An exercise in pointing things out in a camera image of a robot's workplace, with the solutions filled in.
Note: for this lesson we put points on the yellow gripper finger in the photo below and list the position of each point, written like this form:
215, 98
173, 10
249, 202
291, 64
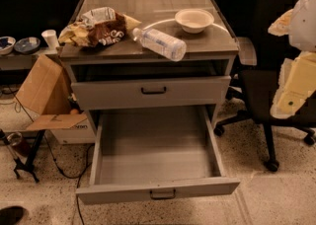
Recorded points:
296, 83
280, 27

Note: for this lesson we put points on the clear plastic water bottle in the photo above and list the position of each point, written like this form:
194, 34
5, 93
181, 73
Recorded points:
170, 47

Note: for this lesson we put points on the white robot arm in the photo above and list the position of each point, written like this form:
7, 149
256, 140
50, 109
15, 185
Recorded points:
302, 28

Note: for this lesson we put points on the grey top drawer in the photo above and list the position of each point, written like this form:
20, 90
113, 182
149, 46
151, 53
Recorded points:
131, 94

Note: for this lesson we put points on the grey drawer cabinet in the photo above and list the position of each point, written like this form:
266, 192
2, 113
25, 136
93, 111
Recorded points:
209, 53

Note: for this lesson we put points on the grey open lower drawer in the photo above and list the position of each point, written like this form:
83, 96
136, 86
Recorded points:
155, 154

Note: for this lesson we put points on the black office chair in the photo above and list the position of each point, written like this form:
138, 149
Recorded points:
257, 83

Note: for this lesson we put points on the white paper bowl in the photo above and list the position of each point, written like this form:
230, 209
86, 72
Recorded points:
194, 21

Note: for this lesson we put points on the crumpled brown chip bag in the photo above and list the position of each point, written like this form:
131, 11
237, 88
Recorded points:
103, 26

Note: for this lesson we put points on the white paper cup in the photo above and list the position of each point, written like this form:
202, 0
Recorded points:
50, 38

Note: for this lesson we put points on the open cardboard box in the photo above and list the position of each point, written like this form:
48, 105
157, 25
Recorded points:
46, 91

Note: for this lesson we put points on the blue bowl right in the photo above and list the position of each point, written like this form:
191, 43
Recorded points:
27, 45

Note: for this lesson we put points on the blue bowl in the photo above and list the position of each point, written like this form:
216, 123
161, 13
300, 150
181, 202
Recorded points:
6, 45
27, 45

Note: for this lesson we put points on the blue bowl left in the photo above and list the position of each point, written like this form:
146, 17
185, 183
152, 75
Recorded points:
6, 45

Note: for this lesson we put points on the black tripod stand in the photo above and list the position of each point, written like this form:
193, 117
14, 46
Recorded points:
24, 163

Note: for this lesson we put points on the red cup on floor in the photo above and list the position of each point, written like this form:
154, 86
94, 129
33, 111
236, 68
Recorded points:
19, 144

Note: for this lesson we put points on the black shoe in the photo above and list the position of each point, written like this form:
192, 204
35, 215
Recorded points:
11, 215

